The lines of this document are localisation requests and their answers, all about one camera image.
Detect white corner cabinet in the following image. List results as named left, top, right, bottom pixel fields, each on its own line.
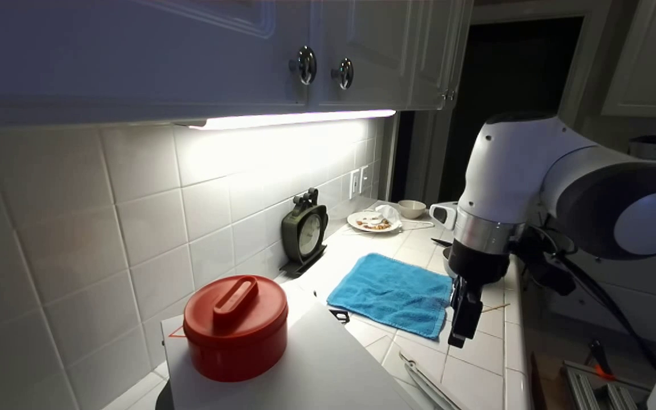
left=601, top=0, right=656, bottom=119

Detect small white bowl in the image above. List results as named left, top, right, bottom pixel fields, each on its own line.
left=397, top=200, right=428, bottom=220

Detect white plate with food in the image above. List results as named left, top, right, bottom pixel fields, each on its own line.
left=347, top=210, right=403, bottom=234

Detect red round lidded container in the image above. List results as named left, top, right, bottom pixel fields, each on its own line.
left=183, top=275, right=289, bottom=383

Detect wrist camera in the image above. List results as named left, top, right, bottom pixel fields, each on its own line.
left=524, top=228, right=578, bottom=297

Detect white upper cabinet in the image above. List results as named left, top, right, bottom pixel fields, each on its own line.
left=0, top=0, right=474, bottom=129

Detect small white appliance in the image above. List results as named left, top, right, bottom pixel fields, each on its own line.
left=429, top=202, right=459, bottom=231

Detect blue towel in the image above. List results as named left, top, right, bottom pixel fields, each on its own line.
left=326, top=253, right=454, bottom=341

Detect crumpled white napkin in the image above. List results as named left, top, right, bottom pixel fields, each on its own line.
left=375, top=204, right=402, bottom=224

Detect dark pot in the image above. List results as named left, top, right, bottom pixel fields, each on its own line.
left=628, top=135, right=656, bottom=161

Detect dark green kitchen scale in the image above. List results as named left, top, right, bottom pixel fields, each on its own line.
left=280, top=188, right=330, bottom=278

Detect round metal cabinet knob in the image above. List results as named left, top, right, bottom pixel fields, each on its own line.
left=289, top=46, right=318, bottom=87
left=330, top=58, right=355, bottom=91

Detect under-cabinet light strip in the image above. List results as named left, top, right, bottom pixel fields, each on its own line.
left=174, top=109, right=397, bottom=131

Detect metal tongs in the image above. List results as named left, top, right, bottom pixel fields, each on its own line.
left=399, top=351, right=461, bottom=410

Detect white cabinet door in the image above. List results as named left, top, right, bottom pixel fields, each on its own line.
left=310, top=0, right=415, bottom=111
left=0, top=0, right=313, bottom=113

